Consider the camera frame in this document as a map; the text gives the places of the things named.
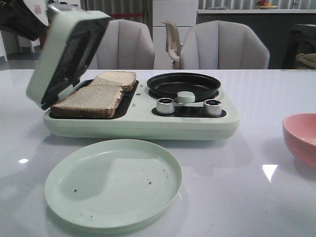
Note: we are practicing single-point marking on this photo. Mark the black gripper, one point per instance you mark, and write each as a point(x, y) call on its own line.
point(17, 18)

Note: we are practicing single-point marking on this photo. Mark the breakfast maker lid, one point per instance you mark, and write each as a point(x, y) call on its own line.
point(73, 38)

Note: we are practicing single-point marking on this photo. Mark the bread slice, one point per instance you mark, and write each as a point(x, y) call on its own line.
point(126, 80)
point(96, 101)

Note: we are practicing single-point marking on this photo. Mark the pink bowl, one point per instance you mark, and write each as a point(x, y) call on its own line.
point(299, 133)

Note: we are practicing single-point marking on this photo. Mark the mint green breakfast maker base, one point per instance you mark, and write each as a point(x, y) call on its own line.
point(140, 123)

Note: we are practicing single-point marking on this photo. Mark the left grey upholstered chair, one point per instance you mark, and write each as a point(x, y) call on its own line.
point(125, 45)

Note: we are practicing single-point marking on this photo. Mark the grey upholstered chair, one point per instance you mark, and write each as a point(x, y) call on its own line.
point(125, 45)
point(223, 45)

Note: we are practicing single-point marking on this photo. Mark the beige office chair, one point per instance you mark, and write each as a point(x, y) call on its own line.
point(173, 46)

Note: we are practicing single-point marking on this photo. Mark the white cabinet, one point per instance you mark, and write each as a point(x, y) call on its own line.
point(181, 12)

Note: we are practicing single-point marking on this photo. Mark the left silver control knob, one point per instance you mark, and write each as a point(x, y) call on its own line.
point(165, 106)

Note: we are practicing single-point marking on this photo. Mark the silver control knob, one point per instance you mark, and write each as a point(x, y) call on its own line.
point(212, 107)
point(165, 106)

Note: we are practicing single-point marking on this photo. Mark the mint green plate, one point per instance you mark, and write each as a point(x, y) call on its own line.
point(114, 185)

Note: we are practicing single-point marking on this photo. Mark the black round frying pan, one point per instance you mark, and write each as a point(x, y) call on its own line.
point(168, 85)

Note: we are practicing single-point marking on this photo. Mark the right grey upholstered chair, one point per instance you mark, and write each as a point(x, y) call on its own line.
point(223, 45)

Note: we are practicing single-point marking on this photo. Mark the right silver control knob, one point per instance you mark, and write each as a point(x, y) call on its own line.
point(212, 107)

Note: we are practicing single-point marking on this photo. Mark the fruit bowl on counter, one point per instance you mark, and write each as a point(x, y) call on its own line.
point(263, 4)

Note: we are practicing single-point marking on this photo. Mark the dark counter cabinet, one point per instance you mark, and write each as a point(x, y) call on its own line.
point(271, 26)

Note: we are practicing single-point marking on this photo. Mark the dark armchair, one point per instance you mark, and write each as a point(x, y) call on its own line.
point(302, 39)

